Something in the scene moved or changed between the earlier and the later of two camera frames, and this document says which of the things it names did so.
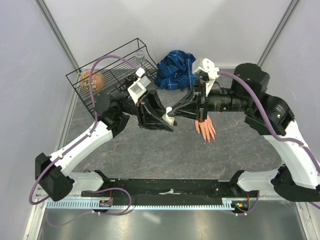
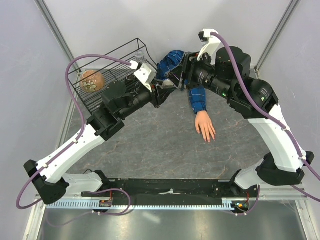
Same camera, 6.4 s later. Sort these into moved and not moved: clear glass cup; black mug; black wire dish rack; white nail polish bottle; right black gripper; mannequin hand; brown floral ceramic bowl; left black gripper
Moved: white nail polish bottle; right black gripper; left black gripper
Not moved: mannequin hand; brown floral ceramic bowl; black mug; clear glass cup; black wire dish rack
